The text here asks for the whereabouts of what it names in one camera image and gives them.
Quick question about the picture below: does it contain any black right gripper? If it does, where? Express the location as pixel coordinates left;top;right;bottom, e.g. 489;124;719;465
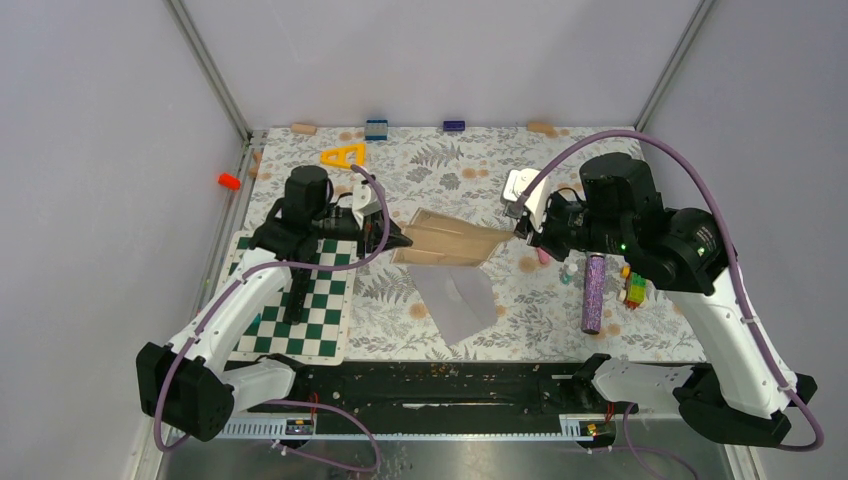
513;190;631;261

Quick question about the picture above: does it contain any tan lined letter paper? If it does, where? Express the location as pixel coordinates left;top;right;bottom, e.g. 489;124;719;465
391;208;513;267

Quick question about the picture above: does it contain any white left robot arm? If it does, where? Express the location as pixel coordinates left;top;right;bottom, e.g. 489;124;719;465
136;165;411;452

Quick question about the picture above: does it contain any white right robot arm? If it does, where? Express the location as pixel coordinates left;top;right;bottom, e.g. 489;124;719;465
502;153;817;448

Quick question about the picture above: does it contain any grey paper envelope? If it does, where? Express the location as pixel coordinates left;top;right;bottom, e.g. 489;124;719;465
408;265;497;346

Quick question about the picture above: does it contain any pink toy microphone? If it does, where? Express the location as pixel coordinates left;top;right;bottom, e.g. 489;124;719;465
536;248;551;265

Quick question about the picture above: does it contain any small glue stick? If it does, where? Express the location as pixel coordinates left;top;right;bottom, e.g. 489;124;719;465
560;263;579;285

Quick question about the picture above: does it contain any floral patterned table mat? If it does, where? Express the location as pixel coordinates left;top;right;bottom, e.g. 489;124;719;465
241;126;709;364

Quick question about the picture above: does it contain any purple glitter microphone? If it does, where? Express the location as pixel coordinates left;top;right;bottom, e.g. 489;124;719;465
581;253;606;335

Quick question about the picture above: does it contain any yellow triangle toy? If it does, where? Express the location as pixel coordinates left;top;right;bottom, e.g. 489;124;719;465
320;143;366;170

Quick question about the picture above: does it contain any black rectangular bar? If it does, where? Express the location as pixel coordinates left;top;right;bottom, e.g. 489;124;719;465
283;268;312;325

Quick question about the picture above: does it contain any right wooden cylinder block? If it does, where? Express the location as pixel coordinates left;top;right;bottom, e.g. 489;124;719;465
526;122;559;138

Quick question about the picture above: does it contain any wooden cylinder block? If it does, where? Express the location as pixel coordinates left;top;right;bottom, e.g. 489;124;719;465
290;123;318;136
526;122;559;138

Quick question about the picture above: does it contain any blue building brick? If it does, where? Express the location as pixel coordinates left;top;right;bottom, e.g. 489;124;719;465
363;119;389;141

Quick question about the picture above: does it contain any green white chessboard mat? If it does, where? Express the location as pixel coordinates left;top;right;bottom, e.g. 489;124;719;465
223;231;360;367

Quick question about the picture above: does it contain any dark purple building brick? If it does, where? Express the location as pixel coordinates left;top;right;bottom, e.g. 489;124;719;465
442;120;466;132

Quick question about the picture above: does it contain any colourful stacked brick toy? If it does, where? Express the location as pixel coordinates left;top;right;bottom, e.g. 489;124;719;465
618;265;647;310

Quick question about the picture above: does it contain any left wooden cylinder block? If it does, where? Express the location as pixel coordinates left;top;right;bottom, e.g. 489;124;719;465
290;123;318;136

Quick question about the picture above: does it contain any orange plastic cap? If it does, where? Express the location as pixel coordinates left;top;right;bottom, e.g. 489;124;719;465
217;173;242;191

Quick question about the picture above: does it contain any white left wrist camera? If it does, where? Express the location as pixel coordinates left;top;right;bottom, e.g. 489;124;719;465
351;181;382;217

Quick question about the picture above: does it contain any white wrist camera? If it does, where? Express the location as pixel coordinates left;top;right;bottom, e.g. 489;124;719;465
501;168;550;219
351;181;382;217

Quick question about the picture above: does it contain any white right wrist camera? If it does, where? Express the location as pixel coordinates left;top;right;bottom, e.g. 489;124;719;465
501;168;550;219

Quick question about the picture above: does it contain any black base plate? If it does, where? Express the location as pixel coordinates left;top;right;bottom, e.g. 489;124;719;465
252;361;627;428

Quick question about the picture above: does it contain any white slotted cable duct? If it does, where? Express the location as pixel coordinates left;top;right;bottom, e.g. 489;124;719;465
216;414;602;442

